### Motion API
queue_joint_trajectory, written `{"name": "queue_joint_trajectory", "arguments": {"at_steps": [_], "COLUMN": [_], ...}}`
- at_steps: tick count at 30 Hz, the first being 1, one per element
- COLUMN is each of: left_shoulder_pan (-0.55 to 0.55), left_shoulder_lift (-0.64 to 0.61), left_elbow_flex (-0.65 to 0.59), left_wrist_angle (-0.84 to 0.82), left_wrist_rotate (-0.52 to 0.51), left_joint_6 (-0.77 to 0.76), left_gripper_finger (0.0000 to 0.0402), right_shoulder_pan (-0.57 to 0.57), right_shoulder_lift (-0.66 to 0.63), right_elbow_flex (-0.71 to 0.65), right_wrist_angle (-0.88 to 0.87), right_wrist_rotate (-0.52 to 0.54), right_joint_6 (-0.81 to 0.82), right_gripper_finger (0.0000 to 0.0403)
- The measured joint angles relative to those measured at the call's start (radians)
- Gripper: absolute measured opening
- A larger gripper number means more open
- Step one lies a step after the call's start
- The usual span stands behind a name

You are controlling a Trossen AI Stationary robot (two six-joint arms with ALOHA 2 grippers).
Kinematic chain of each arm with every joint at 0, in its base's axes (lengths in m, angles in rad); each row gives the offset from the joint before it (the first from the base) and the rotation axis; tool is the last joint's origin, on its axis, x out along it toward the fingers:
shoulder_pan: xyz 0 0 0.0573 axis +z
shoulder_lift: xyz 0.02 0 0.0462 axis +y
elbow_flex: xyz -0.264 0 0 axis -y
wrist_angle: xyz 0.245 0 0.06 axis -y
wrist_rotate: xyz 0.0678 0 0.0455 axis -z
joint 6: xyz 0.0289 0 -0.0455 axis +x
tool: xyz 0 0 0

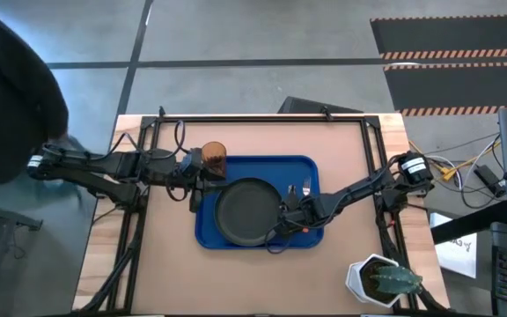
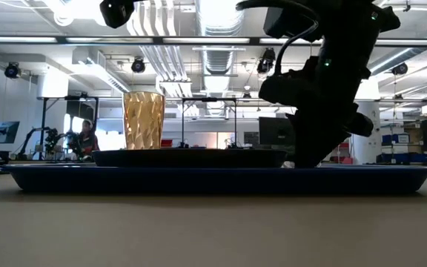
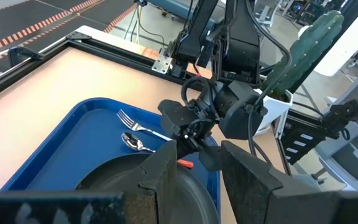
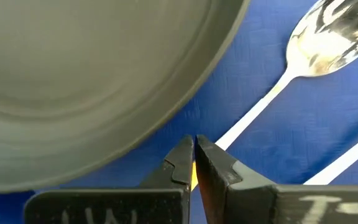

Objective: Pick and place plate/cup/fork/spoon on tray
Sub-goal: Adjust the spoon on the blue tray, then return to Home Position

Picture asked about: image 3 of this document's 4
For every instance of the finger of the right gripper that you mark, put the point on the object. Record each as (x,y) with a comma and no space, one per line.
(210,158)

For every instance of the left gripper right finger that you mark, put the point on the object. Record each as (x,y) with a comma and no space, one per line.
(247,183)

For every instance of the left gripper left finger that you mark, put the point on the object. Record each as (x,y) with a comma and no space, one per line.
(160,186)

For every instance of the silver metal fork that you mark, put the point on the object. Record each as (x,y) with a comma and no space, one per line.
(135,126)

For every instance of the dark grey round plate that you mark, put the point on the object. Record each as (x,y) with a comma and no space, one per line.
(117,177)

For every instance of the silver metal spoon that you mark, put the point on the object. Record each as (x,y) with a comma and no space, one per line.
(130,140)

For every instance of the blue plastic tray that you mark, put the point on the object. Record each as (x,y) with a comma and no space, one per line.
(82,149)

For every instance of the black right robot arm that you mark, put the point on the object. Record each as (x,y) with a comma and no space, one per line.
(241,46)

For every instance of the neighbouring black robot arm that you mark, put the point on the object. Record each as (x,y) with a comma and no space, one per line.
(350,110)

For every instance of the silver metal mounting plate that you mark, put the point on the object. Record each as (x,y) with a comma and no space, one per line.
(162,62)

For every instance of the small orange object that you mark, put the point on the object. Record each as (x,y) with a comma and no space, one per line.
(186,164)

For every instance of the black box with white labels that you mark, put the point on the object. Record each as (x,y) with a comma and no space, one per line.
(303,137)

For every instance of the white plant pot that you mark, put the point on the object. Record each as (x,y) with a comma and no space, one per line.
(275,109)

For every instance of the grey office chair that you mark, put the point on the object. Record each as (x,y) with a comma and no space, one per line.
(350,168)

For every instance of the green cactus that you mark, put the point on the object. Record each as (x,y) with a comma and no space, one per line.
(309,46)

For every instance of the black aluminium table frame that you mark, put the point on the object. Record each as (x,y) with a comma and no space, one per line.
(120,57)

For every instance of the black corner bracket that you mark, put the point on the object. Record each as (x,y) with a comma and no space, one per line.
(78,36)
(22,54)

